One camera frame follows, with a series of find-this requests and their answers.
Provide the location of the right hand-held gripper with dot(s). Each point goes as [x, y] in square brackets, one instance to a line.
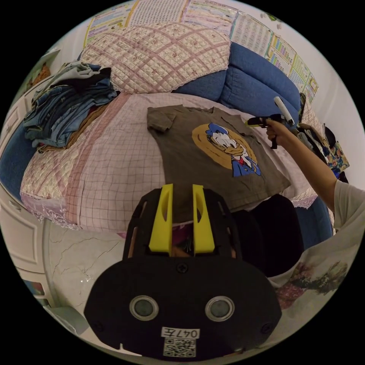
[269, 119]

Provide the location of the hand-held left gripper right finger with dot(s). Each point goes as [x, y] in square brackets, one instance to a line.
[204, 228]

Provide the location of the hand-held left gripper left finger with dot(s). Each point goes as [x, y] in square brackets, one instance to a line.
[159, 225]

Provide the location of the brown short sleeve shirt with print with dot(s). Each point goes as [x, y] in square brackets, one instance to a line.
[205, 159]

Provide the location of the person's right forearm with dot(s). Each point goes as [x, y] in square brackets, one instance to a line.
[309, 165]

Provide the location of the person's right hand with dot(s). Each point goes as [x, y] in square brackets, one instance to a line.
[278, 132]

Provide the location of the bed with pink checked quilt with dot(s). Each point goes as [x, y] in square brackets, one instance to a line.
[114, 171]

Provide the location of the colourful printed bag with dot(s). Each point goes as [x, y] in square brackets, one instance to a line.
[338, 158]

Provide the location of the pink quilted pillow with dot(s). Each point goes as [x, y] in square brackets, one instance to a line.
[159, 57]

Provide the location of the person's body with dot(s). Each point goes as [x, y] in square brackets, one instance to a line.
[322, 251]

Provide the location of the white cupboard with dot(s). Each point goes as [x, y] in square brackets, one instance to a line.
[22, 236]

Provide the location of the pile of clothes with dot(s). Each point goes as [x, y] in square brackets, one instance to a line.
[65, 108]

